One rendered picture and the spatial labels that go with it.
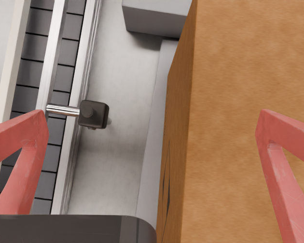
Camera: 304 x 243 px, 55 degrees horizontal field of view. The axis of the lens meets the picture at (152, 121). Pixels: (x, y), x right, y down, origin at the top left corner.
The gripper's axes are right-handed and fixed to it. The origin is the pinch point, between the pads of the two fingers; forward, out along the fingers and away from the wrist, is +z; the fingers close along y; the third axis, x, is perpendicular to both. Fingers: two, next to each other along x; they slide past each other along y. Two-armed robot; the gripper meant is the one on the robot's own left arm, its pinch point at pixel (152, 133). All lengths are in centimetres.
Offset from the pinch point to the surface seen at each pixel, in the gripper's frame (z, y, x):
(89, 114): 15.2, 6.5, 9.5
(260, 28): 8.5, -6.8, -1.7
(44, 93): 19.4, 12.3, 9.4
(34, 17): 33.6, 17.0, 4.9
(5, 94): 23.3, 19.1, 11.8
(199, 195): 1.9, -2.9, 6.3
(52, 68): 21.3, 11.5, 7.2
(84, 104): 18.0, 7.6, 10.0
